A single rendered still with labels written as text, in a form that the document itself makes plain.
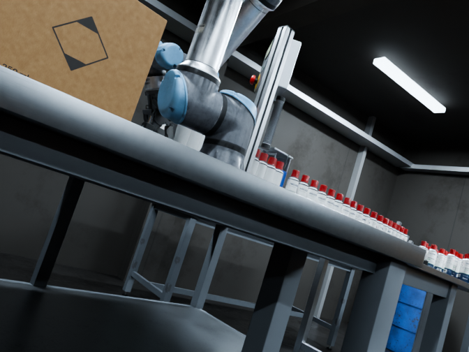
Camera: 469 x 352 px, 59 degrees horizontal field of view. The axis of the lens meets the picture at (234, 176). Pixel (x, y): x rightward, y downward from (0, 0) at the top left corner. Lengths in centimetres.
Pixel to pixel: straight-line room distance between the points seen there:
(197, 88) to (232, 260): 384
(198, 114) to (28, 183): 292
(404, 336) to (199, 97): 457
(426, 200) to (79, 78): 580
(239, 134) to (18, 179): 292
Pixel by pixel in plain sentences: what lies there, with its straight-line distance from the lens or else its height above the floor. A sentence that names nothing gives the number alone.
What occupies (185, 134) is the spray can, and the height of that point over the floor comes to 100.
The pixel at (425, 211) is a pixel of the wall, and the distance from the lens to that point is 629.
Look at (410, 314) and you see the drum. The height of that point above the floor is 46.
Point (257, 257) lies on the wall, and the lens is 493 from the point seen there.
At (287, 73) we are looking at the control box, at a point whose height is 134.
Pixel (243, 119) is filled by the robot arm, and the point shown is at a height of 102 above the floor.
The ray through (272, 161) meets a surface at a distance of 174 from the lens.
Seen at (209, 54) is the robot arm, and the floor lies 113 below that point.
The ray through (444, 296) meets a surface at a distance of 183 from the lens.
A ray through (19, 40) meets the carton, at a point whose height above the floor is 94.
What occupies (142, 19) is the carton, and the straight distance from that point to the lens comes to 91.
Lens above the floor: 75
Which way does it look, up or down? 7 degrees up
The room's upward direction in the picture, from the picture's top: 18 degrees clockwise
